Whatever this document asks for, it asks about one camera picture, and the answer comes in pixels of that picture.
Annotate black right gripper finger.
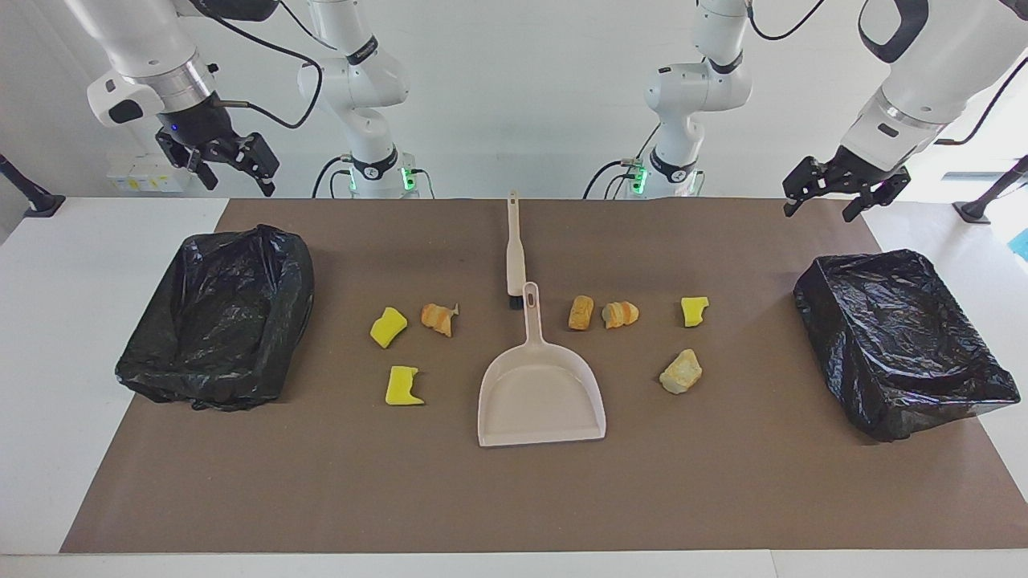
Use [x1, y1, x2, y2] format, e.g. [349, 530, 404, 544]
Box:
[156, 132, 219, 192]
[229, 132, 280, 197]

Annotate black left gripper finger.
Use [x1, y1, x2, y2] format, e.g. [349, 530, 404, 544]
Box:
[842, 170, 911, 223]
[783, 158, 836, 218]

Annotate curved yellow sponge piece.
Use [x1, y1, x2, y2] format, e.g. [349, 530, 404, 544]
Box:
[369, 307, 408, 349]

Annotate pale bread chunk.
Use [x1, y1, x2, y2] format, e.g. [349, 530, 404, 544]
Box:
[659, 348, 704, 395]

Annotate orange croissant with torn tail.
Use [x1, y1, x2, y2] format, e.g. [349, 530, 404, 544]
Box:
[421, 303, 460, 338]

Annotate notched yellow sponge piece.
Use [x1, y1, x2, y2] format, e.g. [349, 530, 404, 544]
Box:
[385, 365, 426, 406]

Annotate beige plastic dustpan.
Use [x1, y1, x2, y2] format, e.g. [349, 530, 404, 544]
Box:
[477, 282, 607, 448]

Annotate bin with black bag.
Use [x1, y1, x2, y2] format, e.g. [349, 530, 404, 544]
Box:
[793, 249, 1022, 443]
[115, 224, 315, 412]

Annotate brown table mat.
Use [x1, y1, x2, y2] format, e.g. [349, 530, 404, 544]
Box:
[60, 198, 1028, 553]

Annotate white wall socket boxes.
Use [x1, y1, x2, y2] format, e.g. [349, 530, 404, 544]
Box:
[107, 153, 192, 193]

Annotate black base power cable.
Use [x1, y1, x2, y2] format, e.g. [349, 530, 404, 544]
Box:
[583, 124, 661, 199]
[311, 155, 436, 199]

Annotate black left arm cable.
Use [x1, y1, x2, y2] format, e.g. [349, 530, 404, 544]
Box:
[747, 0, 1028, 147]

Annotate black camera stand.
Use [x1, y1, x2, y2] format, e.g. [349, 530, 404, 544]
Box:
[953, 155, 1028, 224]
[0, 153, 67, 218]

